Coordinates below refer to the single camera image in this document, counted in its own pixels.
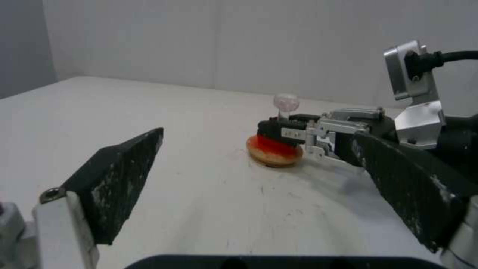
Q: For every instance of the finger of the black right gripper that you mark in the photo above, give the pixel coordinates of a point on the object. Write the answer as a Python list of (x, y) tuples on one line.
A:
[(354, 116), (272, 130)]

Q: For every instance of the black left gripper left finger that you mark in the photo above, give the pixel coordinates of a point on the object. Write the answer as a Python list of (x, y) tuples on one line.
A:
[(112, 185)]

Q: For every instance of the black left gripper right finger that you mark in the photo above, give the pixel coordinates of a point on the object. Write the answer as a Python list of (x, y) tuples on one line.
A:
[(403, 190)]

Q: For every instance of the round wooden red ink pad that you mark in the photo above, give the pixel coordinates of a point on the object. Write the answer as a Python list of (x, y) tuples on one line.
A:
[(274, 157)]

